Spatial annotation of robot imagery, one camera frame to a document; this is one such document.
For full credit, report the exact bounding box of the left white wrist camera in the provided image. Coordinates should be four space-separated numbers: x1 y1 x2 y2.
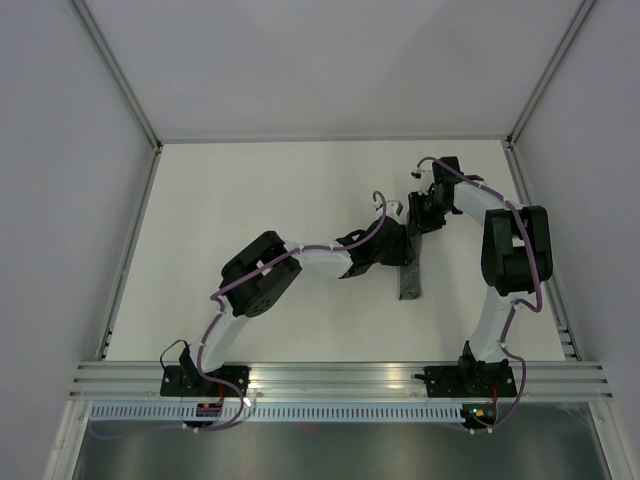
384 200 404 218

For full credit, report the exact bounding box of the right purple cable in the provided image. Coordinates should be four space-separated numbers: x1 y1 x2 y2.
417 156 545 435

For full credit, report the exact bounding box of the left aluminium frame post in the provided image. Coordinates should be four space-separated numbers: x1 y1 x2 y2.
68 0 162 152

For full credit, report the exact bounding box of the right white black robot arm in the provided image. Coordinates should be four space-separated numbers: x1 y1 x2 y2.
407 156 553 398

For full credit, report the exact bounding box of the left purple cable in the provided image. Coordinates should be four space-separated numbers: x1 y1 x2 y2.
89 190 386 441

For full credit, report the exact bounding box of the aluminium frame post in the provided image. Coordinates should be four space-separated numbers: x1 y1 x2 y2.
504 0 599 148
68 0 162 152

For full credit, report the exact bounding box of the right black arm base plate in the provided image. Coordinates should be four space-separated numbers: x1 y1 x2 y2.
413 364 517 399

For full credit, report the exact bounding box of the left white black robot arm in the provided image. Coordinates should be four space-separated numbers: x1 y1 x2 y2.
179 214 416 396

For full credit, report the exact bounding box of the purple cable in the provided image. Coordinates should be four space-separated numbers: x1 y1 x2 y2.
89 190 386 441
417 156 545 435

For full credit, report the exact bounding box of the aluminium front rail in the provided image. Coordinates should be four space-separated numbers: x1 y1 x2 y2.
68 361 613 403

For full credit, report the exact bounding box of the grey cloth napkin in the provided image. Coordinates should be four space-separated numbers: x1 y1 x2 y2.
398 234 422 301

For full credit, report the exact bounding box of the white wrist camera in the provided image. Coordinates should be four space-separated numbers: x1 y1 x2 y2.
384 200 404 218
411 167 434 195

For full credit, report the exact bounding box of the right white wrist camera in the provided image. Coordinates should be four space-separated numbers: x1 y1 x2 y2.
411 167 434 195

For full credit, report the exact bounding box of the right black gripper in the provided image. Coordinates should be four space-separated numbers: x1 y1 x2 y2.
408 190 453 236

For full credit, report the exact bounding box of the right aluminium frame post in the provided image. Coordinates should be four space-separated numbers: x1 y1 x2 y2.
504 0 599 148

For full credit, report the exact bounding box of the white slotted cable duct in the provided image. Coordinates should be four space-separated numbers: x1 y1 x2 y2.
89 401 463 423

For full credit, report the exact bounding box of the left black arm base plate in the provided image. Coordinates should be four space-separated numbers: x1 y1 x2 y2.
160 365 250 399

